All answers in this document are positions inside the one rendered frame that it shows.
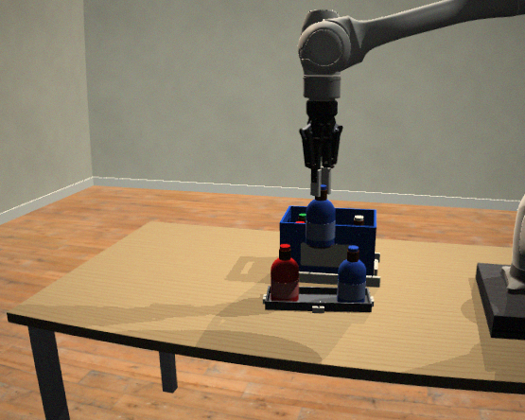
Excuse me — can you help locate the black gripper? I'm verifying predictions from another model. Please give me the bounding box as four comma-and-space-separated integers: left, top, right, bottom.
299, 100, 343, 197

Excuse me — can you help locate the blue bottle with grey label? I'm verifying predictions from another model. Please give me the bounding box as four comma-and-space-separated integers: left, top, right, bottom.
337, 246, 366, 303

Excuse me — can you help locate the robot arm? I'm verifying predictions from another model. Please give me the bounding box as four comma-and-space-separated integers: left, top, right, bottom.
298, 0, 525, 295

